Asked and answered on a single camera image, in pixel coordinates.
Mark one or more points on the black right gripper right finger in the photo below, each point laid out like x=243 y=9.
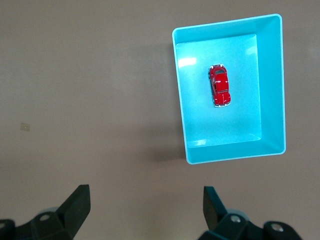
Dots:
x=217 y=215

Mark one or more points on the blue plastic box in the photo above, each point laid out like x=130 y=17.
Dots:
x=240 y=120

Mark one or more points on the red beetle toy car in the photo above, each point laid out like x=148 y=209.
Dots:
x=220 y=85

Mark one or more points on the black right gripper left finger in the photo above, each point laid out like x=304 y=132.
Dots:
x=72 y=212

